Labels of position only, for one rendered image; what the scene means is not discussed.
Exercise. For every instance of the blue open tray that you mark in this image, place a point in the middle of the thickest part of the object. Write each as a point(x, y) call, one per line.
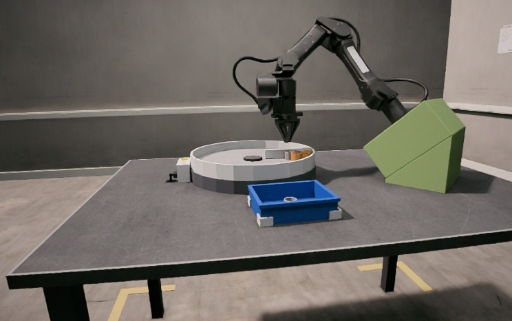
point(314, 201)

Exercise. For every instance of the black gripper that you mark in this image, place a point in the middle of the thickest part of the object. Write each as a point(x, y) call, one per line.
point(288, 118)

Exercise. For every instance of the white round turntable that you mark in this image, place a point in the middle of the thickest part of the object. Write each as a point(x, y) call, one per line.
point(231, 166)

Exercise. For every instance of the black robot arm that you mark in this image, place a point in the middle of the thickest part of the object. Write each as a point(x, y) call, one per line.
point(375, 93)

